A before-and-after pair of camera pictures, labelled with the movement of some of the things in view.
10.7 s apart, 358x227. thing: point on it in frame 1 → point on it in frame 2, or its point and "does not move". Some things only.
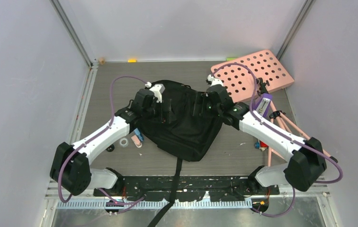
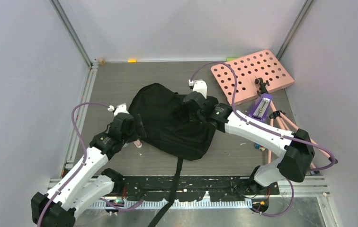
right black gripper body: x=207 y=109 → x=194 y=117
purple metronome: x=261 y=104 does not move
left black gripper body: x=156 y=111 → x=135 y=133
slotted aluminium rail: x=160 y=205 does not move
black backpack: x=187 y=137 does not move
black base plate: x=173 y=187 does not move
